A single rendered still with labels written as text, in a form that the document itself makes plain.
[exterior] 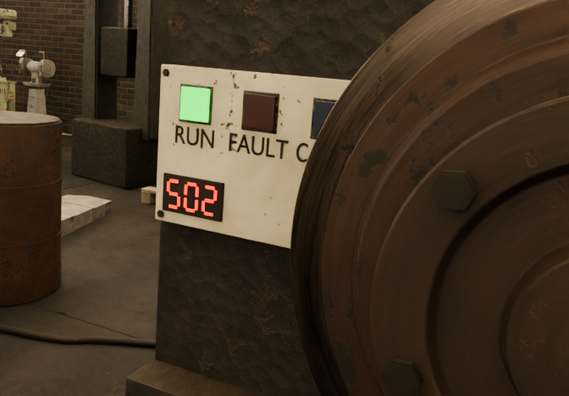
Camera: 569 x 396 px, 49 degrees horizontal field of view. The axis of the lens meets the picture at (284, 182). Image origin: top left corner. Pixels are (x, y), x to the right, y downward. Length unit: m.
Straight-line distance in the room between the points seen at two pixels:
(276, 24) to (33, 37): 9.05
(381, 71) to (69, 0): 8.80
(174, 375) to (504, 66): 0.54
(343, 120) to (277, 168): 0.19
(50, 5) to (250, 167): 8.84
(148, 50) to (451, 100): 5.38
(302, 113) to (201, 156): 0.13
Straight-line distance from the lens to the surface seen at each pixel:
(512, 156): 0.36
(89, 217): 4.69
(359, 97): 0.47
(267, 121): 0.64
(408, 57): 0.46
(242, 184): 0.67
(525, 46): 0.43
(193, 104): 0.69
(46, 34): 9.50
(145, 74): 5.78
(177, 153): 0.71
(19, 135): 3.09
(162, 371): 0.80
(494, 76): 0.41
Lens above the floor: 1.25
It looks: 11 degrees down
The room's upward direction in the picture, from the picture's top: 5 degrees clockwise
